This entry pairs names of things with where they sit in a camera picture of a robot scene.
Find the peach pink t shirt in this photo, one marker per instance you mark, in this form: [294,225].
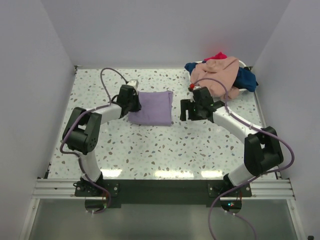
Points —
[218,75]

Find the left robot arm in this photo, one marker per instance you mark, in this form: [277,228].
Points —
[81,134]

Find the navy blue t shirt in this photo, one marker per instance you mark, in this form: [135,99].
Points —
[245,80]

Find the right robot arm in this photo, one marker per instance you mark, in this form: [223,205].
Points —
[262,150]

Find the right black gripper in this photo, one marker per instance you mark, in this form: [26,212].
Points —
[184,107]

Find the red t shirt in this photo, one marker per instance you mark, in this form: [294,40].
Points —
[218,56]

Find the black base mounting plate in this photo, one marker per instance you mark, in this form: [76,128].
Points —
[113,193]

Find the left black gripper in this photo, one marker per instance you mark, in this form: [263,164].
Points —
[138,107]

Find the lavender t shirt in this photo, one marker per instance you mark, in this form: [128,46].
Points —
[156,109]

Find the white laundry basket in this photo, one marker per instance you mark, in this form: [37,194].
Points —
[230,71]

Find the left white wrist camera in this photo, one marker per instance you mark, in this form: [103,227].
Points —
[134,83]

